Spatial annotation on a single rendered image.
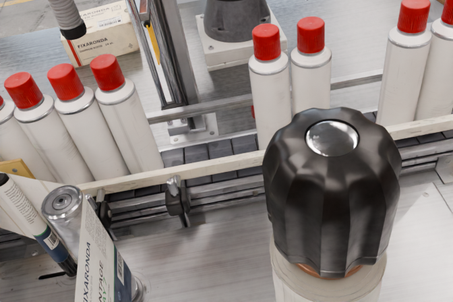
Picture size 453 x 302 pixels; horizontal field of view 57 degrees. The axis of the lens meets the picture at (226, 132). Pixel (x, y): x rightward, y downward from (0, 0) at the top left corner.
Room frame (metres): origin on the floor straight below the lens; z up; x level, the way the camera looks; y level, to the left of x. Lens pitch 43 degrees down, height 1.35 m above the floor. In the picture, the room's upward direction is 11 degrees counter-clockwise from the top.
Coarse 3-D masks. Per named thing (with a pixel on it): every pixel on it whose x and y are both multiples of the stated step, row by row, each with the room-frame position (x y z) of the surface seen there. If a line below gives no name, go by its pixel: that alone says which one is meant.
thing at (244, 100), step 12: (372, 72) 0.47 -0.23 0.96; (336, 84) 0.47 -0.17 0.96; (348, 84) 0.47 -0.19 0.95; (360, 84) 0.47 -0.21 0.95; (240, 96) 0.48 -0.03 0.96; (252, 96) 0.47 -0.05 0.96; (180, 108) 0.48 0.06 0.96; (192, 108) 0.47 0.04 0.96; (204, 108) 0.47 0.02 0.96; (216, 108) 0.47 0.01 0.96; (228, 108) 0.47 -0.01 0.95; (156, 120) 0.47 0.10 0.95; (168, 120) 0.47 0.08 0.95
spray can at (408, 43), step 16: (416, 0) 0.44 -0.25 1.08; (400, 16) 0.44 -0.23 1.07; (416, 16) 0.42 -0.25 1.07; (400, 32) 0.43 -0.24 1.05; (416, 32) 0.42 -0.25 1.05; (400, 48) 0.42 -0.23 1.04; (416, 48) 0.41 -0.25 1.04; (384, 64) 0.44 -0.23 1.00; (400, 64) 0.42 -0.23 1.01; (416, 64) 0.41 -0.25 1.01; (384, 80) 0.44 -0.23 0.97; (400, 80) 0.42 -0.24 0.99; (416, 80) 0.41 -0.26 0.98; (384, 96) 0.43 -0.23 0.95; (400, 96) 0.41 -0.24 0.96; (416, 96) 0.41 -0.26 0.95; (384, 112) 0.43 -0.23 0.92; (400, 112) 0.41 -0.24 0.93
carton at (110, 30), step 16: (96, 16) 0.95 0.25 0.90; (112, 16) 0.93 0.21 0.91; (128, 16) 0.92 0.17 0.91; (96, 32) 0.88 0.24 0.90; (112, 32) 0.88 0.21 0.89; (128, 32) 0.89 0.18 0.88; (80, 48) 0.87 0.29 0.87; (96, 48) 0.88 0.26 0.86; (112, 48) 0.88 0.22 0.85; (128, 48) 0.89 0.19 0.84; (80, 64) 0.87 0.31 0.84
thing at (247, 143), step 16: (368, 112) 0.48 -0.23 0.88; (208, 144) 0.48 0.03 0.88; (224, 144) 0.47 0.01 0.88; (240, 144) 0.46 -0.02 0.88; (256, 144) 0.46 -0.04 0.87; (400, 144) 0.40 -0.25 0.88; (416, 144) 0.39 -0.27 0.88; (176, 160) 0.45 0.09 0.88; (192, 160) 0.45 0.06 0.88; (208, 176) 0.41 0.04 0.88; (224, 176) 0.40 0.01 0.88; (240, 176) 0.40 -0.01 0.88; (128, 192) 0.41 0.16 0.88; (144, 192) 0.40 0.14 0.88; (160, 192) 0.40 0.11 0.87
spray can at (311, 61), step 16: (304, 32) 0.42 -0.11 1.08; (320, 32) 0.42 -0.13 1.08; (304, 48) 0.43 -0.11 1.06; (320, 48) 0.42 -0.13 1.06; (304, 64) 0.42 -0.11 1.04; (320, 64) 0.41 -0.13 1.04; (304, 80) 0.42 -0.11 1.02; (320, 80) 0.41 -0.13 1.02; (304, 96) 0.42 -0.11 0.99; (320, 96) 0.41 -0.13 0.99
